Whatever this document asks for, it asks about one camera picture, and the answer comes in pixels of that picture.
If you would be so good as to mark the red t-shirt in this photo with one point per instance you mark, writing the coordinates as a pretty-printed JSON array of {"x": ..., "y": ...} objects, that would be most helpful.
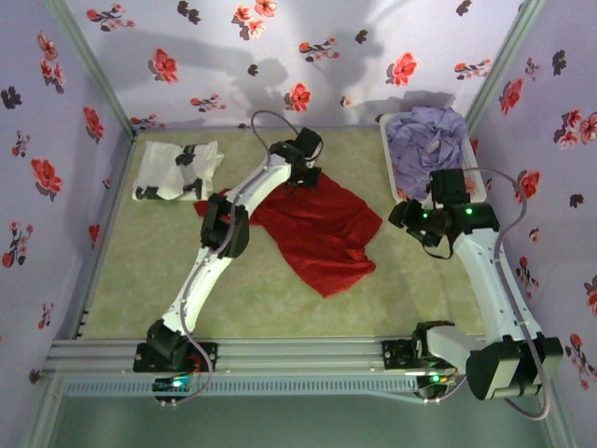
[{"x": 322, "y": 228}]

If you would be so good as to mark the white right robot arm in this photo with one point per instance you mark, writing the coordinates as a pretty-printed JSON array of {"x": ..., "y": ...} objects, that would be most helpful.
[{"x": 480, "y": 270}]

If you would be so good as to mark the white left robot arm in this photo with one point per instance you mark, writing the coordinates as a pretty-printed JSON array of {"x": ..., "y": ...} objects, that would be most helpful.
[{"x": 205, "y": 275}]

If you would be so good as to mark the white plastic basket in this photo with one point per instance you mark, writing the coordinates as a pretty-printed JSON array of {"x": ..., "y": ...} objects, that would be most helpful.
[{"x": 478, "y": 175}]

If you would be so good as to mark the purple crumpled t-shirt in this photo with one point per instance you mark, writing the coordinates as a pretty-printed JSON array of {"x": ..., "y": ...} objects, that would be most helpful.
[{"x": 426, "y": 135}]

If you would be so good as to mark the white folded t-shirt black print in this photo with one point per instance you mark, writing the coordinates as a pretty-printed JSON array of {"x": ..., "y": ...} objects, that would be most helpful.
[{"x": 158, "y": 170}]

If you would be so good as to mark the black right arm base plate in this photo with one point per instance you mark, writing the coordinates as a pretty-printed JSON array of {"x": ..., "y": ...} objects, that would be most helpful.
[{"x": 396, "y": 354}]

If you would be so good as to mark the aluminium frame post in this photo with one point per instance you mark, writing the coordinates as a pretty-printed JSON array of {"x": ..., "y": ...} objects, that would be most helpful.
[
  {"x": 93, "y": 70},
  {"x": 501, "y": 60}
]

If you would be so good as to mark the aluminium extrusion rail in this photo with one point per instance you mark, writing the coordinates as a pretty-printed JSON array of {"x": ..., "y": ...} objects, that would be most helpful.
[{"x": 298, "y": 355}]

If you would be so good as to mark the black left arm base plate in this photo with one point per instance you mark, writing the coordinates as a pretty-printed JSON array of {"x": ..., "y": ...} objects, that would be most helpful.
[{"x": 144, "y": 357}]

